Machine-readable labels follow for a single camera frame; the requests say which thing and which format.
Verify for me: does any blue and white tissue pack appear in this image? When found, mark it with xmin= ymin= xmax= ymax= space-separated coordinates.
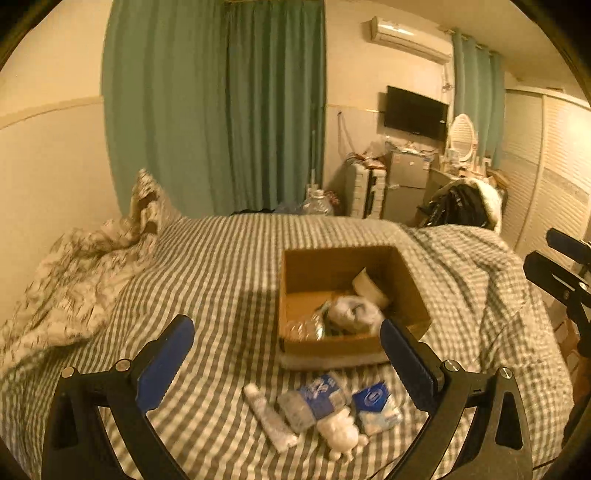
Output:
xmin=351 ymin=381 xmax=402 ymax=437

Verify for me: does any white tube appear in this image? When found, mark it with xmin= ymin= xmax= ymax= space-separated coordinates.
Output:
xmin=243 ymin=383 xmax=300 ymax=452

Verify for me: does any white plush toy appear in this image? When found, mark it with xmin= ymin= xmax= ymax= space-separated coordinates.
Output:
xmin=316 ymin=408 xmax=370 ymax=460

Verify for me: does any grey crumpled plastic bag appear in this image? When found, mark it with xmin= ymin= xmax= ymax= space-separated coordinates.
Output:
xmin=325 ymin=295 xmax=386 ymax=335

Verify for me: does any white air conditioner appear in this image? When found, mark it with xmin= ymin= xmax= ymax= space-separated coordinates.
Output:
xmin=370 ymin=16 xmax=452 ymax=65

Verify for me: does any grey mini fridge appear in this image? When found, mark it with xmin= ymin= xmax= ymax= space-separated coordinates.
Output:
xmin=383 ymin=150 xmax=437 ymax=223

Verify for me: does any clutter pile on fridge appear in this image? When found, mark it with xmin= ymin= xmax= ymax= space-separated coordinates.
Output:
xmin=344 ymin=137 xmax=439 ymax=168

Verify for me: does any clear plastic wrapper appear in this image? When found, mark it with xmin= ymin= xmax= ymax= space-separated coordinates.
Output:
xmin=284 ymin=309 xmax=333 ymax=342

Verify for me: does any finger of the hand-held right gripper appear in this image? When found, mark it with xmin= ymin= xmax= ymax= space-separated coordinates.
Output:
xmin=546 ymin=228 xmax=591 ymax=263
xmin=523 ymin=251 xmax=591 ymax=325

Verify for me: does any cardboard box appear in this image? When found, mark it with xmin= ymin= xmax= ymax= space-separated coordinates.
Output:
xmin=278 ymin=246 xmax=432 ymax=358

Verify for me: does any white foam box stack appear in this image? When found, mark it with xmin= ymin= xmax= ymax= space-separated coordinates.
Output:
xmin=348 ymin=164 xmax=386 ymax=220

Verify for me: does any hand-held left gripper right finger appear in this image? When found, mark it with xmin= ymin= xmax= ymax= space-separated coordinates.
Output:
xmin=379 ymin=318 xmax=534 ymax=480

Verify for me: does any white louvred wardrobe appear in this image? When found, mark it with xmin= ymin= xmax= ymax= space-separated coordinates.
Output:
xmin=501 ymin=88 xmax=591 ymax=261

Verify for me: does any wide green curtain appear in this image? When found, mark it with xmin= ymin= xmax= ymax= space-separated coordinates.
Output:
xmin=102 ymin=0 xmax=230 ymax=217
xmin=225 ymin=0 xmax=328 ymax=214

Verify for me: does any clear packet with blue label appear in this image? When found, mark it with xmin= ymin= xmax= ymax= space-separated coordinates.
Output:
xmin=277 ymin=371 xmax=354 ymax=435

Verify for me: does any large clear water bottle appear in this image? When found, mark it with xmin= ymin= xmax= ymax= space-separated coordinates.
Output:
xmin=302 ymin=185 xmax=335 ymax=217

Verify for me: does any white fluffy garment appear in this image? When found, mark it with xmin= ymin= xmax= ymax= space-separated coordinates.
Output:
xmin=475 ymin=179 xmax=505 ymax=232

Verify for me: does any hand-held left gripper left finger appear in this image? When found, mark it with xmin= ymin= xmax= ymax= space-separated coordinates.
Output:
xmin=41 ymin=315 xmax=197 ymax=480

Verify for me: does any black television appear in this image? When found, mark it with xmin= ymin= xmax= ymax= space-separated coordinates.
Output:
xmin=382 ymin=85 xmax=450 ymax=141

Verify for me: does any white oval mirror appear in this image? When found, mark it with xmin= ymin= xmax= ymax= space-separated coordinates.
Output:
xmin=445 ymin=114 xmax=478 ymax=163

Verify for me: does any floral quilt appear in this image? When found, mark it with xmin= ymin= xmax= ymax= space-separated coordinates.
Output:
xmin=0 ymin=168 xmax=183 ymax=365

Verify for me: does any narrow green curtain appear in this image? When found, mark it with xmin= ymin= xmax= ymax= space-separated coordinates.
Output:
xmin=451 ymin=30 xmax=506 ymax=171

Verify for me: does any white roll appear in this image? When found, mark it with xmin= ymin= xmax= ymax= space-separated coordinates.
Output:
xmin=352 ymin=268 xmax=393 ymax=308

